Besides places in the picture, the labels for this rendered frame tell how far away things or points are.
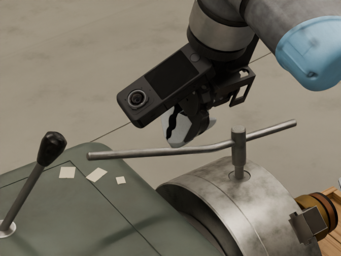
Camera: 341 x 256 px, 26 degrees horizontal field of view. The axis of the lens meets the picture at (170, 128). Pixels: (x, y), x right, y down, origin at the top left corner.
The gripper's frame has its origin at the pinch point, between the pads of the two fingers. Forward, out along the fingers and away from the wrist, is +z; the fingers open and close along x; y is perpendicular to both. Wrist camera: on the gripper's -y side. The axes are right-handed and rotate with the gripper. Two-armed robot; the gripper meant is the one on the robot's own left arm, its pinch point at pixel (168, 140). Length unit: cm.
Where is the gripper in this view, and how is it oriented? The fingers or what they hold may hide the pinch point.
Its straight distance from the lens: 97.9
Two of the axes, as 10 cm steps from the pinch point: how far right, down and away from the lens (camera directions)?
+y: 8.2, -3.2, 4.7
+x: -5.3, -7.3, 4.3
